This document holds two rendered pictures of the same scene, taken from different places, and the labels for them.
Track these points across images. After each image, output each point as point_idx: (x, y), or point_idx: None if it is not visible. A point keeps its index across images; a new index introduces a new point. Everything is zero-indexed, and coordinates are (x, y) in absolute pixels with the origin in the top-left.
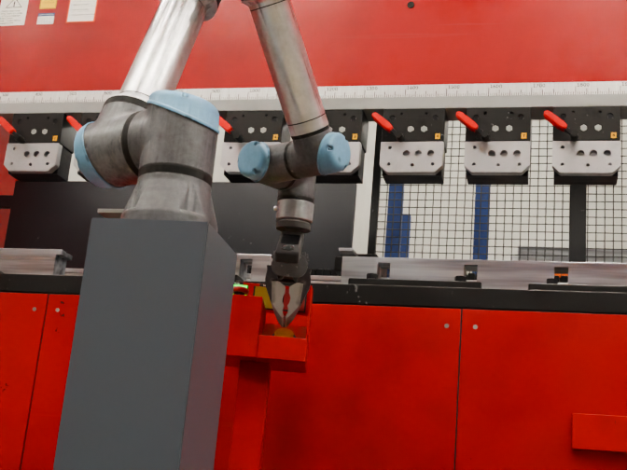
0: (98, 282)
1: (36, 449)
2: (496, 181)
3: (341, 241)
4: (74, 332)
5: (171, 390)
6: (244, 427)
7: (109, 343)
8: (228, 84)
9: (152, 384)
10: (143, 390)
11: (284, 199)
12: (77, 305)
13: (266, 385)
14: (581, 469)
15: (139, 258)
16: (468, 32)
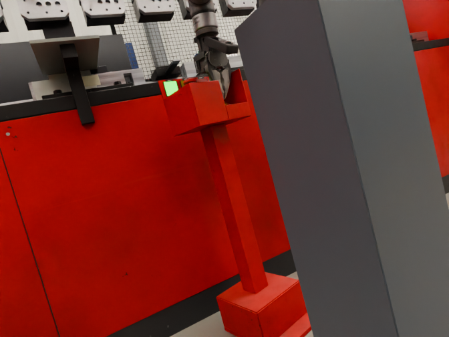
0: (341, 39)
1: (42, 237)
2: (237, 14)
3: (125, 67)
4: (341, 101)
5: (423, 132)
6: (227, 165)
7: (372, 104)
8: None
9: (411, 132)
10: (407, 140)
11: (195, 15)
12: (25, 126)
13: (228, 136)
14: None
15: (363, 9)
16: None
